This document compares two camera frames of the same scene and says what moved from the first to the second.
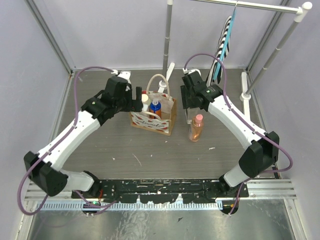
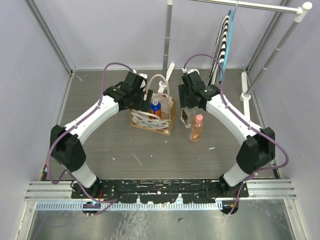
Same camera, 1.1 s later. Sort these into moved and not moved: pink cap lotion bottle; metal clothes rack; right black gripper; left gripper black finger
Moved: left gripper black finger
Not moved: right black gripper; metal clothes rack; pink cap lotion bottle
